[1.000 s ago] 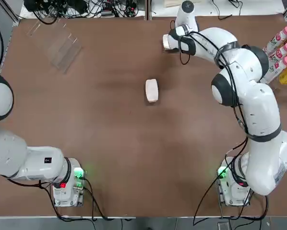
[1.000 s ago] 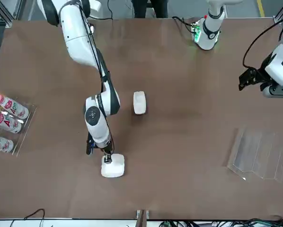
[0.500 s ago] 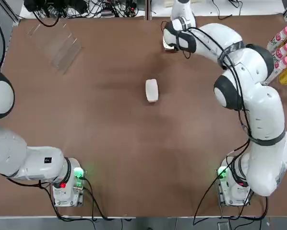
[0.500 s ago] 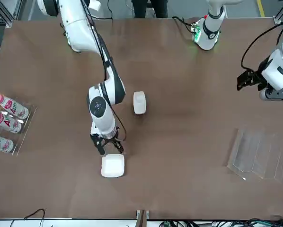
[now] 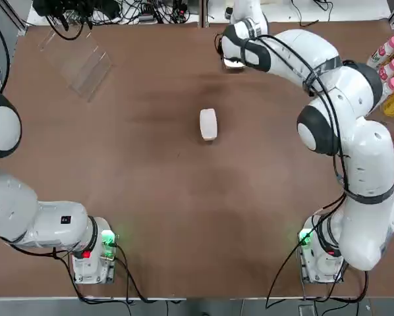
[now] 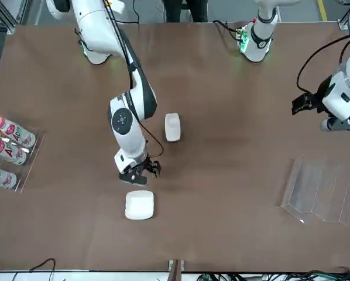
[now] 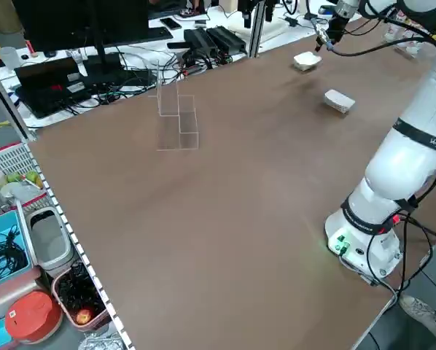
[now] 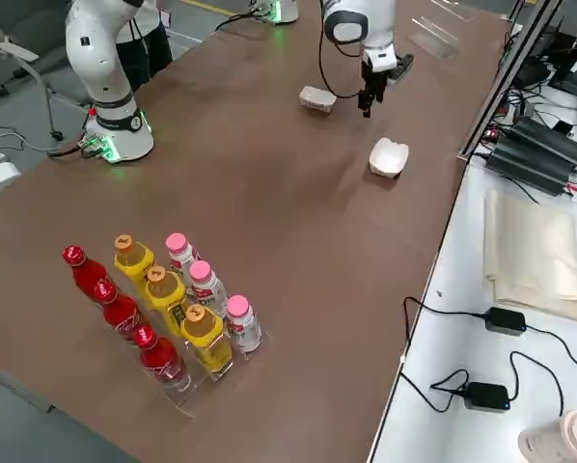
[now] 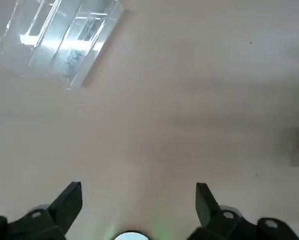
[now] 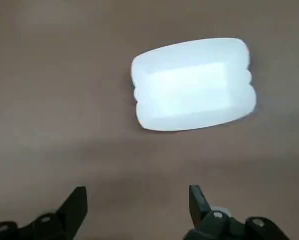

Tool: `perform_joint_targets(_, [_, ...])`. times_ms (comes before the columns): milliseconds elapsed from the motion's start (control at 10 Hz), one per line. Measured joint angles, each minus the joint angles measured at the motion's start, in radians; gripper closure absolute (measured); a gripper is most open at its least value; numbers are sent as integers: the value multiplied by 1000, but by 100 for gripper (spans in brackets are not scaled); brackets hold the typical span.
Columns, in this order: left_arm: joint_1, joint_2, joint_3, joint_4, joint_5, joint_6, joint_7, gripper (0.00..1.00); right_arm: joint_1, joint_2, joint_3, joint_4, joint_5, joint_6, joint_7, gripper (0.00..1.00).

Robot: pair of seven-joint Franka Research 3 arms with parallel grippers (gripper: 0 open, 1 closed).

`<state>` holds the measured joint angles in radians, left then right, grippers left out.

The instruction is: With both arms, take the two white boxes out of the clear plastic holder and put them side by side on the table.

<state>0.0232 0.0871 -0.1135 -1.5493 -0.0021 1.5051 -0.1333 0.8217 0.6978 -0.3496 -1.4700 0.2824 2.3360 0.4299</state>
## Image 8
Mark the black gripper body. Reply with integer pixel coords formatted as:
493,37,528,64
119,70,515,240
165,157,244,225
360,52,416,96

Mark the large white box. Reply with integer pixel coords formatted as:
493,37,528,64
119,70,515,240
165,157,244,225
368,136,411,181

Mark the clear plastic stepped holder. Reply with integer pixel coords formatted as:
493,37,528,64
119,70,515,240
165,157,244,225
406,0,481,61

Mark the black finned power supply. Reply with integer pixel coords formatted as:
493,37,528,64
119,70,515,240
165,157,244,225
484,137,577,197
508,117,577,169

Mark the white desk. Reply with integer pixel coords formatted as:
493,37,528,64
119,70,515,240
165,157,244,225
368,153,577,463

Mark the cream folded cloth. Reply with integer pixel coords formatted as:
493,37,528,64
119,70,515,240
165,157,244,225
482,188,577,325

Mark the person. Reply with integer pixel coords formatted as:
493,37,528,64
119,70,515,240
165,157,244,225
116,0,174,94

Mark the white bottle pink cap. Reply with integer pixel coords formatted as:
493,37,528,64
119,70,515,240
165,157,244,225
165,231,197,277
225,294,264,357
187,259,229,315

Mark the black power adapter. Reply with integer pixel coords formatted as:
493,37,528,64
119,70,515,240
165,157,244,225
463,381,512,412
484,306,529,335

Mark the red cola bottle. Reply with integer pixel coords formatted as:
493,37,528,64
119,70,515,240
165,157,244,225
132,324,193,393
61,244,110,303
93,280,150,341

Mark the grey office chair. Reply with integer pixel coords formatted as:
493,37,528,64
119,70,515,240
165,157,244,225
0,0,85,144

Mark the clear plastic bottle shelf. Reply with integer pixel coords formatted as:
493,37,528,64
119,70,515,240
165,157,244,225
88,262,274,421

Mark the pink ribbed cup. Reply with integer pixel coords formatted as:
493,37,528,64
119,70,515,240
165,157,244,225
516,408,577,463

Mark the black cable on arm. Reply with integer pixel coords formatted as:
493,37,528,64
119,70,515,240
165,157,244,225
318,26,369,101

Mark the aluminium frame post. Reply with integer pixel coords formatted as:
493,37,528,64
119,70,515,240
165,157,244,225
455,0,563,161

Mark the black base cable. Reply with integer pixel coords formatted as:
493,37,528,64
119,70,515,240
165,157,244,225
213,10,260,33
0,123,101,161

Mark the black adapter cable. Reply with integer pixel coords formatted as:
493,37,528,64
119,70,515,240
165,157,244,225
429,368,469,414
402,295,490,339

